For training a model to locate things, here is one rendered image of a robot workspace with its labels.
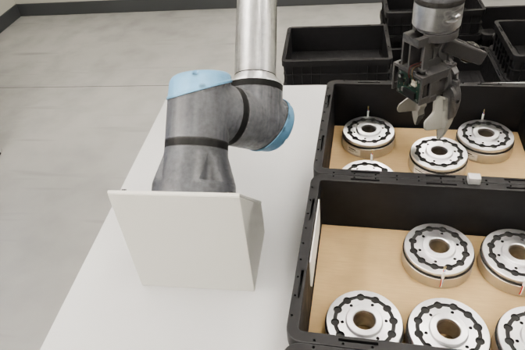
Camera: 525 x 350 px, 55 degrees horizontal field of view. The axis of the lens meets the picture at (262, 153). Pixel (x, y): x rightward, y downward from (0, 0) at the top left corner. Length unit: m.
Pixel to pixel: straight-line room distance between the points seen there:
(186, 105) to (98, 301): 0.40
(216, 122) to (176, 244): 0.22
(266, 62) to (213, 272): 0.42
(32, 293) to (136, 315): 1.15
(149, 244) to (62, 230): 1.38
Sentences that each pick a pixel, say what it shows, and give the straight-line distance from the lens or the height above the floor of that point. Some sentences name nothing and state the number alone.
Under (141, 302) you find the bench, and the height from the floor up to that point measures 0.70.
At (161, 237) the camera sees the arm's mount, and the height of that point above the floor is 0.84.
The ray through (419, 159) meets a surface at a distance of 0.97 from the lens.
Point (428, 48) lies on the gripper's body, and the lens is 0.85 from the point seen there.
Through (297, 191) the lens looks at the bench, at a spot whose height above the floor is 0.70.
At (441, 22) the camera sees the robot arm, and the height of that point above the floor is 1.13.
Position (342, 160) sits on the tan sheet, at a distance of 1.00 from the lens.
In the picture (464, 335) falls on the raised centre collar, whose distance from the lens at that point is 0.72.
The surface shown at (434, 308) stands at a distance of 0.74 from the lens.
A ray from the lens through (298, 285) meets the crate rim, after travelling 0.67.
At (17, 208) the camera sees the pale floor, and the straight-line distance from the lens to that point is 2.48.
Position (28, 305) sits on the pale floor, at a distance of 2.06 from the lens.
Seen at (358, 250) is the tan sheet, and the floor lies 0.83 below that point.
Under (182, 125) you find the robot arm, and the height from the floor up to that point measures 0.98.
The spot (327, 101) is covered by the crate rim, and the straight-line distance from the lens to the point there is 0.99.
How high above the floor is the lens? 1.46
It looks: 38 degrees down
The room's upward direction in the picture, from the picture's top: 6 degrees counter-clockwise
